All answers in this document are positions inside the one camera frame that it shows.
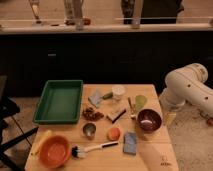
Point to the green plastic tray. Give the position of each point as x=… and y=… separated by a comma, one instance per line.
x=60, y=102

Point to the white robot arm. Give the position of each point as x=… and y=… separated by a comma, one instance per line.
x=187, y=84

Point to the brown grape cluster toy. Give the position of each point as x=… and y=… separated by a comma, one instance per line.
x=92, y=115

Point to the orange round fruit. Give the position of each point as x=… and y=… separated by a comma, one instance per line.
x=113, y=134

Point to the orange plastic bowl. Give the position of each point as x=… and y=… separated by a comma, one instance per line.
x=54, y=152

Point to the grey blue cloth piece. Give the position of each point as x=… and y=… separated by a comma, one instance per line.
x=95, y=98

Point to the wooden handled utensil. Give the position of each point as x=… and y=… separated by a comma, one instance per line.
x=132, y=110

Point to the blue sponge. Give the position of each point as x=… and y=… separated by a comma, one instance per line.
x=130, y=143

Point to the dark purple bowl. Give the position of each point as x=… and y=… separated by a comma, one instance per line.
x=149, y=120

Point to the yellow banana toy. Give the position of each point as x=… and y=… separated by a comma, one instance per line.
x=44, y=137

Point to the yellow small block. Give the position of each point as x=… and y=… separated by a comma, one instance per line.
x=170, y=118

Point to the green pepper toy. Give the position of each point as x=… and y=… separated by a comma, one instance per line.
x=107, y=96

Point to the white handled dish brush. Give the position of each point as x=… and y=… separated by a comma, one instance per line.
x=80, y=151

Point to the white plastic cup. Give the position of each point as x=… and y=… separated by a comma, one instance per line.
x=118, y=91

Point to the small metal cup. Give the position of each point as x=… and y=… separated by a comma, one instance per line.
x=89, y=130

